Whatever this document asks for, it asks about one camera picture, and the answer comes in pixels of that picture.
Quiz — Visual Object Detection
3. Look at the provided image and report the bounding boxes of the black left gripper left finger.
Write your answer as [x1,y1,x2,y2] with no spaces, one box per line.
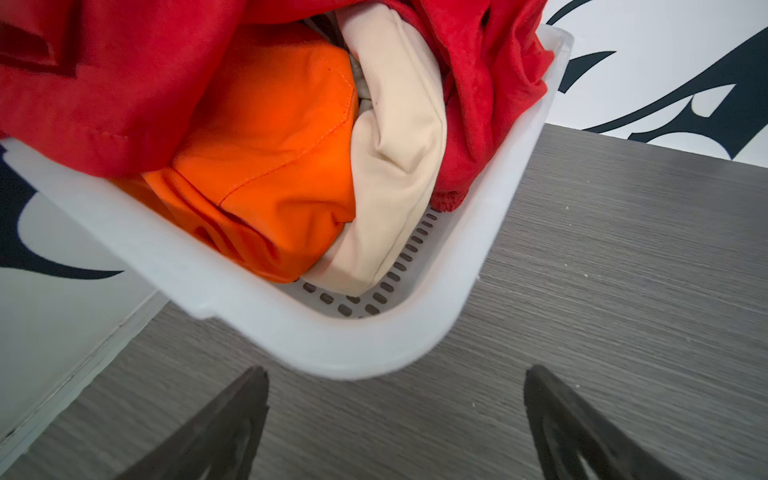
[118,367,270,479]

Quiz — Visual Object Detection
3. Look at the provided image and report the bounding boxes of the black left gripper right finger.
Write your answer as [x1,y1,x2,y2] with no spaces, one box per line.
[524,365,682,480]

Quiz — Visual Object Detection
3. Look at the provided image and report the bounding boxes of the red shorts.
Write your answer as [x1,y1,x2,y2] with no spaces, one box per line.
[1,1,554,211]

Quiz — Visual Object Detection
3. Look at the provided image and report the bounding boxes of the orange shorts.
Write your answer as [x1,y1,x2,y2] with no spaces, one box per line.
[117,22,358,283]

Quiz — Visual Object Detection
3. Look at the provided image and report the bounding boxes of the beige shorts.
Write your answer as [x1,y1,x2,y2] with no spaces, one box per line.
[304,3,447,296]

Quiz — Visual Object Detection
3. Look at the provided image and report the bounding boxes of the white plastic laundry basket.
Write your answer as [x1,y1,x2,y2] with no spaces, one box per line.
[3,24,574,380]

